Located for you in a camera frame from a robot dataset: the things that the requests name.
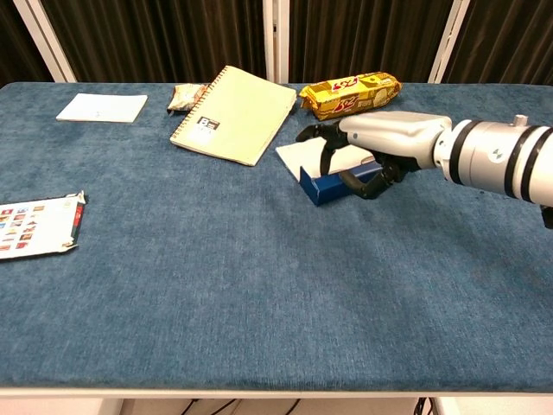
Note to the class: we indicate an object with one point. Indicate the white partition post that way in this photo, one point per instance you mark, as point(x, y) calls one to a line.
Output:
point(276, 39)
point(448, 43)
point(46, 43)

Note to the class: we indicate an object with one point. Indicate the white picture sticker sheet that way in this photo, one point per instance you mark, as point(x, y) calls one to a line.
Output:
point(34, 227)

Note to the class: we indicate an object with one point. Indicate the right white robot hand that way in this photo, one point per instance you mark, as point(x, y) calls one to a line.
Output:
point(389, 134)

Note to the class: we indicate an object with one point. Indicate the small crinkled snack packet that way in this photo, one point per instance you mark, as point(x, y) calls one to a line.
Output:
point(186, 97)

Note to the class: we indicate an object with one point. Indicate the blue glasses case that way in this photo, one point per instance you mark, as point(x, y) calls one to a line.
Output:
point(324, 190)

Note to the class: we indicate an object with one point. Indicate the tan spiral notebook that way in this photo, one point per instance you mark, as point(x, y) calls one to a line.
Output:
point(233, 116)

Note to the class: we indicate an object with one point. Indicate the yellow biscuit pack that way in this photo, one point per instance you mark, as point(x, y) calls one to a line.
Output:
point(345, 97)

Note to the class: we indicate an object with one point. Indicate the blue table cloth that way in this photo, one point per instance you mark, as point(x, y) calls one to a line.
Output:
point(216, 281)

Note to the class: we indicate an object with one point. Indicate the white notepad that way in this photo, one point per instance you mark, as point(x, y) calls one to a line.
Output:
point(101, 108)

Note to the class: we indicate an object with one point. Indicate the dark pleated curtain panel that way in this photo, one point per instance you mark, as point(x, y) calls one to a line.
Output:
point(505, 39)
point(367, 34)
point(13, 43)
point(151, 39)

